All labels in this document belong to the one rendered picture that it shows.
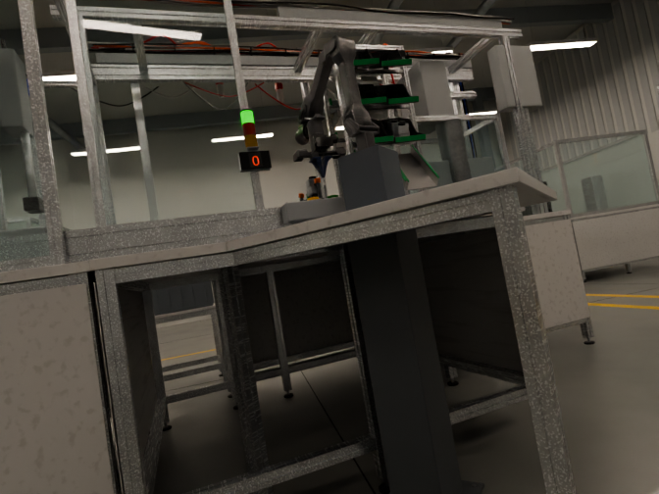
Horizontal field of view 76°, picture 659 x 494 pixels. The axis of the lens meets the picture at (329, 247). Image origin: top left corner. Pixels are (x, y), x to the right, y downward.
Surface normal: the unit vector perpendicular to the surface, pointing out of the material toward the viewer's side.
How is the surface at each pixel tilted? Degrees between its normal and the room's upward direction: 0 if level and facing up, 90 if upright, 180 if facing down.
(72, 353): 90
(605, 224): 90
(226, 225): 90
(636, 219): 90
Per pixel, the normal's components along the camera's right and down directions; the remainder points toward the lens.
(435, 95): 0.33, -0.11
